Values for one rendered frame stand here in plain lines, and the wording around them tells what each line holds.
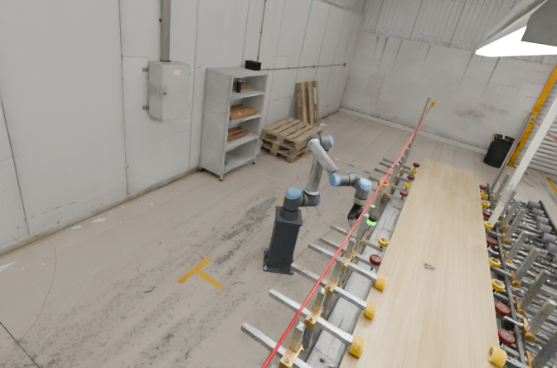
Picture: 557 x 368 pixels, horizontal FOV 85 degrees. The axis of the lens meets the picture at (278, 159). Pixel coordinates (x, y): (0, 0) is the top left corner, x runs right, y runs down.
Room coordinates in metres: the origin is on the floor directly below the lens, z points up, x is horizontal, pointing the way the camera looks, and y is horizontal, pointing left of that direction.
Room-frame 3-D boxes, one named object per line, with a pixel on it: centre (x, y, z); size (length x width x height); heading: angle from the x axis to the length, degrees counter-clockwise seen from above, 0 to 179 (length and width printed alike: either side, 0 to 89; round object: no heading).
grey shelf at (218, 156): (4.40, 0.78, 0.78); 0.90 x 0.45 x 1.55; 154
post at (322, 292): (1.13, -0.34, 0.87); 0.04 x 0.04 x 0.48; 64
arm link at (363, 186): (1.89, -0.62, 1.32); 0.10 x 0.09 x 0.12; 22
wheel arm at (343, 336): (1.10, -0.31, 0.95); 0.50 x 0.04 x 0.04; 64
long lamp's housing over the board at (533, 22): (1.67, -0.97, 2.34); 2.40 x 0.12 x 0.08; 154
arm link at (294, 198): (2.48, -0.21, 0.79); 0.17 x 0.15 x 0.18; 112
